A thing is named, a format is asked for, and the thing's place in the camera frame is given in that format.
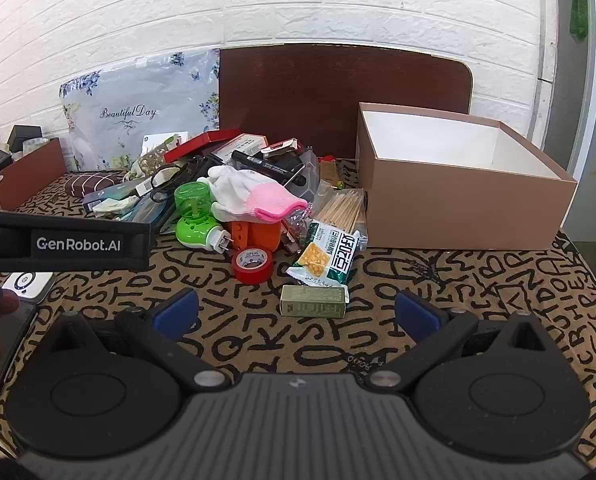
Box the dark teal flat box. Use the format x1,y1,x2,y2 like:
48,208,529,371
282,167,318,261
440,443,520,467
82,182,179,227

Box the white card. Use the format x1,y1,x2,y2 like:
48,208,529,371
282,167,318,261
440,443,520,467
142,132,189,157

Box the green plug-in mosquito repeller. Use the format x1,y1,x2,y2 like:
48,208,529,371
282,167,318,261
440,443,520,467
174,181,235,254

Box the bag of bamboo skewers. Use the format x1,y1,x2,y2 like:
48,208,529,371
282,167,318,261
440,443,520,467
310,187,367,234

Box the green white cracker packet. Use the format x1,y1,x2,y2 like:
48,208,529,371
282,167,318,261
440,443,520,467
285,220,369,288

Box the floral plastic bag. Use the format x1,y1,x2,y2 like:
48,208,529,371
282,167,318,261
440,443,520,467
59,50,221,171

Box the white and pink glove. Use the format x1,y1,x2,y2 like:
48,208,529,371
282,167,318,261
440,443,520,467
196,165,309,224

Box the olive green small carton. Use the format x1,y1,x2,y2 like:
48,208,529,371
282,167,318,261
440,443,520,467
279,285,349,319

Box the red and white packet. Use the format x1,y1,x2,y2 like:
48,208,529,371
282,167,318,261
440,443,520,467
260,139,299,157

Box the dark brown wooden board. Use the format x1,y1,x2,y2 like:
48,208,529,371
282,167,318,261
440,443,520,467
218,42,474,159

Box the leopard print packet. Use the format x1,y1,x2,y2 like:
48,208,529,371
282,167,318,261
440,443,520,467
128,150,167,181

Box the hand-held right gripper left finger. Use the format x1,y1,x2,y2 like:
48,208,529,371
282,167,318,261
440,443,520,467
42,287,233,392

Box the brown cardboard box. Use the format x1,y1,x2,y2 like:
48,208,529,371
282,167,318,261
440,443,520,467
356,102,578,252

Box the red tape roll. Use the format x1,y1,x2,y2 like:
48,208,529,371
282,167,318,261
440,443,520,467
234,247,275,284

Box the white printed carton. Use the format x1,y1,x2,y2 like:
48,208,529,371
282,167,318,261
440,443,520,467
213,133,269,163

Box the white remote control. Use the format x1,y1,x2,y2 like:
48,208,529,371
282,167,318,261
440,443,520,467
2,271,54,304

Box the orange plastic holder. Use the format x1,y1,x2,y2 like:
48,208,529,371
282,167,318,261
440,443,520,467
229,220,282,253

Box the brown open box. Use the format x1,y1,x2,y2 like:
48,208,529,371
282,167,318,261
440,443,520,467
0,137,68,211

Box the small black box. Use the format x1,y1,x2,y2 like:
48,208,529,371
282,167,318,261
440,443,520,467
8,125,43,151

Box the clear plastic bag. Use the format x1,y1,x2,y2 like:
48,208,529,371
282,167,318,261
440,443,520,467
283,150,325,202

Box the red box lid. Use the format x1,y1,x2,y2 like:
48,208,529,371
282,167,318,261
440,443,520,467
164,129,243,163

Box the brown striped pouch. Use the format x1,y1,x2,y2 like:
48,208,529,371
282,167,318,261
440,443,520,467
65,170,129,197

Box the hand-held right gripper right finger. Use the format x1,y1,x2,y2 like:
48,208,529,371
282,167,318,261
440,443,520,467
365,290,555,392

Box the black scissors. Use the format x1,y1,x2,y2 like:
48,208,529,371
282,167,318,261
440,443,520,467
148,160,199,192

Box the black electric device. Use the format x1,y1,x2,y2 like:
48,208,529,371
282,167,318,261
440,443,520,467
230,150,305,184

